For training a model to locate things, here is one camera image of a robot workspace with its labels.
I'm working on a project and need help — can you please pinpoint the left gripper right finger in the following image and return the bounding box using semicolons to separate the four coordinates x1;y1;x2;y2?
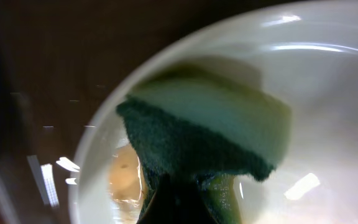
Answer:
178;182;217;224

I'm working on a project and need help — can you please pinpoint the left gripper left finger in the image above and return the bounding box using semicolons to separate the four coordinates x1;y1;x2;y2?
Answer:
137;174;178;224

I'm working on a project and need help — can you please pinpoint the green scrub sponge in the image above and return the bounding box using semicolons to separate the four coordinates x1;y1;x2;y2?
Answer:
116;65;291;223

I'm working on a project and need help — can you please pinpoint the white plate bottom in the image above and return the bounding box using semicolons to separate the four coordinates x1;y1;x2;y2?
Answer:
69;1;358;223

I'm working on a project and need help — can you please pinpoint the brown serving tray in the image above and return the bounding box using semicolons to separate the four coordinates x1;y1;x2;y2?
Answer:
0;0;291;224

